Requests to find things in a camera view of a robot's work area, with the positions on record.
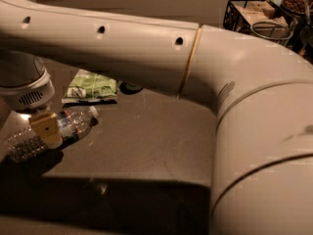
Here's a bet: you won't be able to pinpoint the black wire basket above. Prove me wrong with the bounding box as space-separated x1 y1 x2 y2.
223 0 297 34

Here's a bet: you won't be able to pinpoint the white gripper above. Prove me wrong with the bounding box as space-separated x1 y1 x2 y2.
0 51 63 149

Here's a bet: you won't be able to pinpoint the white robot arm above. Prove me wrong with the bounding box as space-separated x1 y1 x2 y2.
0 0 313 235

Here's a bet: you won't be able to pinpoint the tea packets in basket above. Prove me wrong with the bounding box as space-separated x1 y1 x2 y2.
235 1 288 29

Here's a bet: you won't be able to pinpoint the clear plastic water bottle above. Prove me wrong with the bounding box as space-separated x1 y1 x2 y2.
4 106 98 164

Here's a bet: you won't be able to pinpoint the clear glass cup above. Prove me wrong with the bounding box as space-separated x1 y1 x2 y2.
250 22 292 46

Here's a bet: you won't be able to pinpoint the green soda can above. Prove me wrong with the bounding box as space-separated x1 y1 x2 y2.
119 81 143 94

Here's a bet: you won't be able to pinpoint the green chip bag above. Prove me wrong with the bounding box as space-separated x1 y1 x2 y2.
62 70 117 104

